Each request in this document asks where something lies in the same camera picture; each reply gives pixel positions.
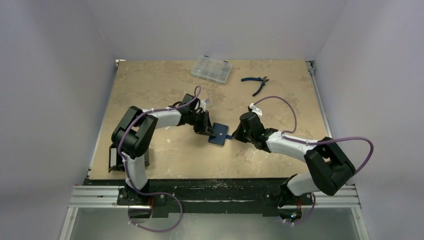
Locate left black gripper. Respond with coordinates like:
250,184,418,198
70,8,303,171
187,109,215,136

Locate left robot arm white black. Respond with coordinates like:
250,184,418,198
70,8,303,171
111,93,216,205

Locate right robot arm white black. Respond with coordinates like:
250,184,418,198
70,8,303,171
232,111,357,207

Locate black card tray box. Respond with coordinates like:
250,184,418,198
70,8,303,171
108,143,150,173

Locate clear plastic organizer box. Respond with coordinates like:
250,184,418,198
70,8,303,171
190,55,233,85

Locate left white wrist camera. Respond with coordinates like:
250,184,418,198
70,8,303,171
199,98,211,112

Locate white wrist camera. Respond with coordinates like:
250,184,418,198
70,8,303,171
199,98,211,112
248,103,263,117

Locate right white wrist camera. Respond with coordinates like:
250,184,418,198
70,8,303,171
248,103,263,117

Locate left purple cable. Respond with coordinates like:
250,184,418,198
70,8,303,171
117,85,203,233

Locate blue handled pliers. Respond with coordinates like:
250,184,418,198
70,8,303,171
240,76,270,98

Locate black aluminium mounting rail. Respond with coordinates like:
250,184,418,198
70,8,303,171
69,178,360,220

